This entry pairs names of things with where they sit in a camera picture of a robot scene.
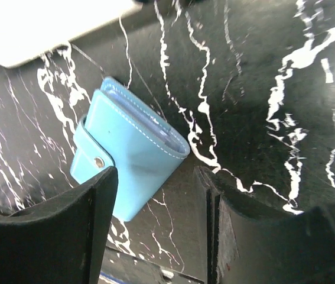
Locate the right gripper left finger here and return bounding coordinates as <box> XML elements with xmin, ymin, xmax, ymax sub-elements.
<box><xmin>0</xmin><ymin>166</ymin><xmax>118</xmax><ymax>283</ymax></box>

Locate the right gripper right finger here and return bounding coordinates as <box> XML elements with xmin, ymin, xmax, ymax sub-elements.
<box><xmin>193</xmin><ymin>166</ymin><xmax>335</xmax><ymax>283</ymax></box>

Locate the blue leather card holder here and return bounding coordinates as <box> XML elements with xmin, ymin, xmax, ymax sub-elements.
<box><xmin>70</xmin><ymin>77</ymin><xmax>190</xmax><ymax>222</ymax></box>

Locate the white plastic bin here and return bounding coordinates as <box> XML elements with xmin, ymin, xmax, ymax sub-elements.
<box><xmin>0</xmin><ymin>1</ymin><xmax>143</xmax><ymax>68</ymax></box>

